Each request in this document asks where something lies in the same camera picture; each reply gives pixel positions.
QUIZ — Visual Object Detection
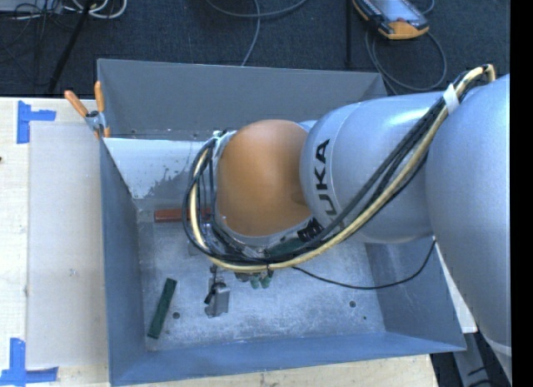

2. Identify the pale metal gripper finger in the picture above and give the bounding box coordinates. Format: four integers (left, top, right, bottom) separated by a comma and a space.
203, 284, 219, 319
215, 281, 232, 316

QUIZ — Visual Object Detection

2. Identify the grey metal bin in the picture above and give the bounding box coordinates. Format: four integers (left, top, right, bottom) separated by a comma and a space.
96, 58, 468, 387

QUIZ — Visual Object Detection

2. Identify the dark green flat block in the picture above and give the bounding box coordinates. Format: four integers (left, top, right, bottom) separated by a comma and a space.
146, 277, 178, 340

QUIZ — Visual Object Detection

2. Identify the red-brown flat block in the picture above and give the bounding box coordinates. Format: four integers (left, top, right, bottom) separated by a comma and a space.
153, 207, 213, 224

